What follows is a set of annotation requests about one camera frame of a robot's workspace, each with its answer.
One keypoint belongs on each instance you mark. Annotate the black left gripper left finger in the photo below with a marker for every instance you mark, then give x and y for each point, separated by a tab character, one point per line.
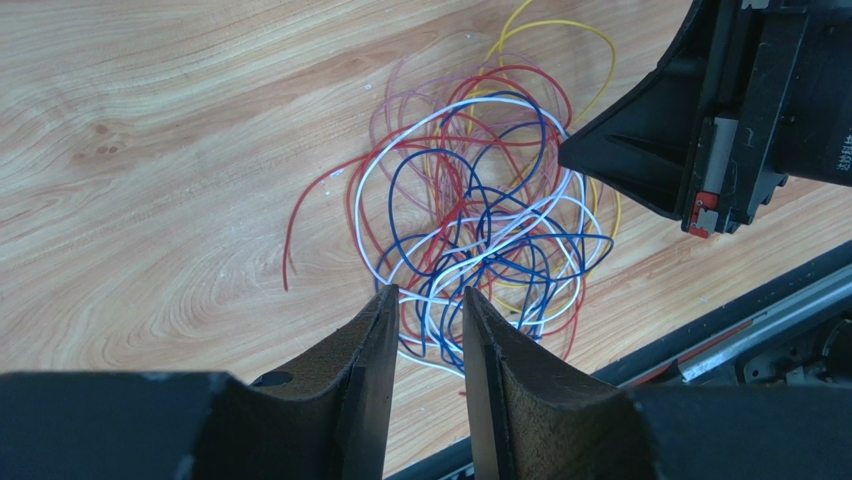
328	419

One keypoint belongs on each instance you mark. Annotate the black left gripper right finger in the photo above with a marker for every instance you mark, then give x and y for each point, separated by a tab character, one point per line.
533	416

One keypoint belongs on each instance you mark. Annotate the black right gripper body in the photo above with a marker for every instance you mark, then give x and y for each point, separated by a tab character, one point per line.
775	104

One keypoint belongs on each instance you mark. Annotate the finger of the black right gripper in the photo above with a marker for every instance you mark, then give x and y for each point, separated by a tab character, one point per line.
639	145

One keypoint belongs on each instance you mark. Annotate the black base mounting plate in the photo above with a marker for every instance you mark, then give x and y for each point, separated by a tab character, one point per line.
759	388

